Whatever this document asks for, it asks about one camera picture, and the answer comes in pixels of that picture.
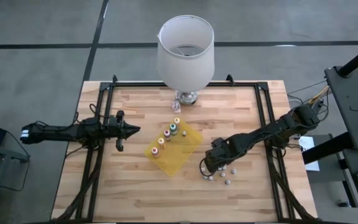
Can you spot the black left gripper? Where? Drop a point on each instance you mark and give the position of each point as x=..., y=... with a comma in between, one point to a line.
x=110, y=129

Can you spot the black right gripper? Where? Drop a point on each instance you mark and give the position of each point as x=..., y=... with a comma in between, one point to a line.
x=217, y=152

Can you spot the slim orange bottle yellow cap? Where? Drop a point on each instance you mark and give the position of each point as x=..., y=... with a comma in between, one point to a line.
x=176, y=120

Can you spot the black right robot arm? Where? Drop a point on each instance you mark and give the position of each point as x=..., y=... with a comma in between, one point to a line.
x=269, y=130

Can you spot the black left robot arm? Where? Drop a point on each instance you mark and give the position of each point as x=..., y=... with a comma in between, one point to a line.
x=61, y=132

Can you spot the yellow translucent plastic bin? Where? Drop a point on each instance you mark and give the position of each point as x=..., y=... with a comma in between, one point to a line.
x=182, y=152

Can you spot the white lamp shade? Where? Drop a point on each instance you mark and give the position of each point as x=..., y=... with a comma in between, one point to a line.
x=185, y=68

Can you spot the white paper sheet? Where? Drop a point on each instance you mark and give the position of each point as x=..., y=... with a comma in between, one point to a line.
x=308, y=144

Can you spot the black stand strut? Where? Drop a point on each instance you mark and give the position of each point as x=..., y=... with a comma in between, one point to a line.
x=325, y=149

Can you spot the grey side cart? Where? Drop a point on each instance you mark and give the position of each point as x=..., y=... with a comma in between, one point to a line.
x=11, y=157

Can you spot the black side desk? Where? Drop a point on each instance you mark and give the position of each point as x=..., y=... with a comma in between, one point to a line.
x=356, y=102

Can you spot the black stand pole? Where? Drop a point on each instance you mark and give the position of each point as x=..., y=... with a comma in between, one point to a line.
x=357, y=59

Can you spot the black aluminium table frame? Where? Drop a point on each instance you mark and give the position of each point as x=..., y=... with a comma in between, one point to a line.
x=135, y=84

